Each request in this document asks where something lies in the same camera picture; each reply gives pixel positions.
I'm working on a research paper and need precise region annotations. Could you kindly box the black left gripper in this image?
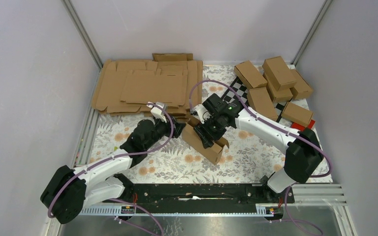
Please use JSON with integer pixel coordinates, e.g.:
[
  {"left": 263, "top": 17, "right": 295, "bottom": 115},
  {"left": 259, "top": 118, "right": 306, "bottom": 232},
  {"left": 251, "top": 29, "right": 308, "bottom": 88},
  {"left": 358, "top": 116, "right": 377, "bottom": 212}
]
[{"left": 145, "top": 114, "right": 186, "bottom": 150}]

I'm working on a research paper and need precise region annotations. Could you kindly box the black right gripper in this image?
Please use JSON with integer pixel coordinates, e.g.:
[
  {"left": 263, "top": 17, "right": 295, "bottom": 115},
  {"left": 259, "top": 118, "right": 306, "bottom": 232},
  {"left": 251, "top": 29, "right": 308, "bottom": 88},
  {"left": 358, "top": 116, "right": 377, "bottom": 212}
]
[{"left": 193, "top": 114, "right": 227, "bottom": 150}]

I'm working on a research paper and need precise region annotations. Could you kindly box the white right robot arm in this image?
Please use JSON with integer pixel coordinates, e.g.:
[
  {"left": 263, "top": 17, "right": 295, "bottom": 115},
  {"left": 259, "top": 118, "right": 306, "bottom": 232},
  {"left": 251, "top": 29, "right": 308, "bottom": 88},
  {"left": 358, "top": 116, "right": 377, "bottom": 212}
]
[{"left": 191, "top": 94, "right": 324, "bottom": 203}]

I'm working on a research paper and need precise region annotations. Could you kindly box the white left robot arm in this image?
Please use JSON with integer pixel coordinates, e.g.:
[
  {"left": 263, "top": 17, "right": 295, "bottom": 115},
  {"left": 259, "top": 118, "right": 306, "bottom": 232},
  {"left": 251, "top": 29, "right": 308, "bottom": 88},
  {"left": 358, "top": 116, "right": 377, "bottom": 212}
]
[{"left": 40, "top": 118, "right": 186, "bottom": 224}]

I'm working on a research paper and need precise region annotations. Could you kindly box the folded cardboard box on chessboard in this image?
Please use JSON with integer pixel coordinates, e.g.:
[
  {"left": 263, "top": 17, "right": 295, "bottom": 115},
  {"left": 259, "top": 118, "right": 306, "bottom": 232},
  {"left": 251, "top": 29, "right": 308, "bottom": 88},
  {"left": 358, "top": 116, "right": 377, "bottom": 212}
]
[{"left": 247, "top": 88, "right": 278, "bottom": 121}]

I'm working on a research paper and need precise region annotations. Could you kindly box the folded cardboard box lower stack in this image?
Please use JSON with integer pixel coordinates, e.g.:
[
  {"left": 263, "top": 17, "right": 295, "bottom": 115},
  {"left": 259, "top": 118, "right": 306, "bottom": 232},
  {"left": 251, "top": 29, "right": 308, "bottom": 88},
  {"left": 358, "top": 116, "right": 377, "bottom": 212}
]
[{"left": 263, "top": 73, "right": 293, "bottom": 103}]

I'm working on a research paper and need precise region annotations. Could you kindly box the folded cardboard box stack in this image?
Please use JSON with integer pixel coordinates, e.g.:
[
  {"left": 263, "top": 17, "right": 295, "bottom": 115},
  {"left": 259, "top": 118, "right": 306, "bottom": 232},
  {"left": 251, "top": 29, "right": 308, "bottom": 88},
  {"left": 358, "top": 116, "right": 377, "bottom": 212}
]
[
  {"left": 263, "top": 73, "right": 293, "bottom": 103},
  {"left": 262, "top": 56, "right": 297, "bottom": 90}
]

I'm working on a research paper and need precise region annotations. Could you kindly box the folded cardboard box top stack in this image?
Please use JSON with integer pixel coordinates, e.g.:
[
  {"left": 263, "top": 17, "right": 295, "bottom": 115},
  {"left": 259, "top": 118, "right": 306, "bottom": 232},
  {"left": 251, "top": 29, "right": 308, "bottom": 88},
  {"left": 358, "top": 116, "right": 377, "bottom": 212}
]
[{"left": 262, "top": 56, "right": 297, "bottom": 90}]

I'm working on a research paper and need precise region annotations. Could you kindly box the floral patterned table mat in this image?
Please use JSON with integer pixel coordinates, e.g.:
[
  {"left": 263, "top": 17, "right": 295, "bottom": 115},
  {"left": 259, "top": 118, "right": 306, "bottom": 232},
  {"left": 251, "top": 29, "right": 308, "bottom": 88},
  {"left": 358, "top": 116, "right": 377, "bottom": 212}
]
[{"left": 86, "top": 64, "right": 330, "bottom": 185}]

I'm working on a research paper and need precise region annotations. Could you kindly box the black and white chessboard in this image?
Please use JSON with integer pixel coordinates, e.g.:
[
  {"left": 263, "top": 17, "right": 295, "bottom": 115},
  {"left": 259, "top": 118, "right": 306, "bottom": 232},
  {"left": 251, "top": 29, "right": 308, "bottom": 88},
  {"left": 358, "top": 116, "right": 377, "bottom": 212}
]
[{"left": 221, "top": 77, "right": 290, "bottom": 115}]

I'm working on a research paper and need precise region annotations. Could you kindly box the stack of flat cardboard blanks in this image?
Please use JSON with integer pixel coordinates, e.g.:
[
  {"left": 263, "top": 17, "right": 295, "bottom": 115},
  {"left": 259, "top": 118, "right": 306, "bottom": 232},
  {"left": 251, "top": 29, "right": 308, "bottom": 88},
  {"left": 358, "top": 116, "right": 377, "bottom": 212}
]
[{"left": 92, "top": 53, "right": 203, "bottom": 119}]

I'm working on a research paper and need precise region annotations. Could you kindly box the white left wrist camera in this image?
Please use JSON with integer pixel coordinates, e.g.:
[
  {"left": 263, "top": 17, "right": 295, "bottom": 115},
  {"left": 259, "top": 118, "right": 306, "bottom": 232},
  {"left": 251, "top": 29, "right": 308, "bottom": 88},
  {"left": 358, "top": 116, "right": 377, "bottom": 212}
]
[{"left": 147, "top": 102, "right": 168, "bottom": 123}]

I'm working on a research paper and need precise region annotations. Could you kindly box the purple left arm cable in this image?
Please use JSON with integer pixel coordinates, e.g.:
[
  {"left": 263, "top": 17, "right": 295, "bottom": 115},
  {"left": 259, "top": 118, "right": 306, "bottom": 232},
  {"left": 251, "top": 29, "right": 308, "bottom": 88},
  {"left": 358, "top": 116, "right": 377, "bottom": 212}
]
[{"left": 47, "top": 102, "right": 175, "bottom": 219}]

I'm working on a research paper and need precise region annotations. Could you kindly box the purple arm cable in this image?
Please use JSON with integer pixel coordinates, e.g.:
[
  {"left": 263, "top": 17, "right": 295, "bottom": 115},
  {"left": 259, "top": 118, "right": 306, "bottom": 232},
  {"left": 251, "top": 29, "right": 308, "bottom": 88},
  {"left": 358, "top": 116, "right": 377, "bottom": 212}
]
[
  {"left": 189, "top": 80, "right": 331, "bottom": 178},
  {"left": 47, "top": 102, "right": 175, "bottom": 219}
]

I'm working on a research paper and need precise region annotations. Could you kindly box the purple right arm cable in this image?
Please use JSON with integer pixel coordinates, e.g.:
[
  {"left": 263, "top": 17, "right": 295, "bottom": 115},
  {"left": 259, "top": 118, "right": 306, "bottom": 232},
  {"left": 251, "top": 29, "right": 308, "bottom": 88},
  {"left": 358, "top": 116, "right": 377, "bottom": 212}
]
[{"left": 189, "top": 80, "right": 331, "bottom": 178}]

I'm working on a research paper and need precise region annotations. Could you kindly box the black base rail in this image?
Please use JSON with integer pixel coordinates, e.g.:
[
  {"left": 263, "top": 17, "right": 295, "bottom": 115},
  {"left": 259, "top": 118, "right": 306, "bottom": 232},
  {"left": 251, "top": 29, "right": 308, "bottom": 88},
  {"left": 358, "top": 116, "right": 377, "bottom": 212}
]
[{"left": 118, "top": 183, "right": 295, "bottom": 208}]

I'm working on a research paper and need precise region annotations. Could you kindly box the slotted metal cable duct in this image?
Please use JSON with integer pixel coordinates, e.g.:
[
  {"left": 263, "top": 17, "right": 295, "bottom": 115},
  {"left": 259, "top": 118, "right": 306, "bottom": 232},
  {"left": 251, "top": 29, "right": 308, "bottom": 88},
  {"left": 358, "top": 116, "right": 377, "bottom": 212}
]
[{"left": 79, "top": 202, "right": 277, "bottom": 217}]

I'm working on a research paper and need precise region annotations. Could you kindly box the left aluminium corner post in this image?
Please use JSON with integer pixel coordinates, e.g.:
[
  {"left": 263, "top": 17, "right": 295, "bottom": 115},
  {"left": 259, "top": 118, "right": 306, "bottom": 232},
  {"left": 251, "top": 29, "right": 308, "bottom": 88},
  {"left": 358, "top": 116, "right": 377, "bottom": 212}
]
[{"left": 61, "top": 0, "right": 103, "bottom": 69}]

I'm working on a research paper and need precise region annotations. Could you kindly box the aluminium corner post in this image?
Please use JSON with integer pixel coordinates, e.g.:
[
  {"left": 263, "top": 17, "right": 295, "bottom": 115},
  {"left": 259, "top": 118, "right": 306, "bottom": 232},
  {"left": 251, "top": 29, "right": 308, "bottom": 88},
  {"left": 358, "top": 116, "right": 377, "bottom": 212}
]
[
  {"left": 61, "top": 0, "right": 103, "bottom": 69},
  {"left": 291, "top": 0, "right": 334, "bottom": 66}
]

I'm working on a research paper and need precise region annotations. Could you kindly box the right aluminium corner post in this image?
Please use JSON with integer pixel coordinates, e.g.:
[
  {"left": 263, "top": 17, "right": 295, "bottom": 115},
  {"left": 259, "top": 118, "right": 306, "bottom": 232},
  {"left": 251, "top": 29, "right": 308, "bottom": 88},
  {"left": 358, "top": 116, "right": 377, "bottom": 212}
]
[{"left": 291, "top": 0, "right": 334, "bottom": 66}]

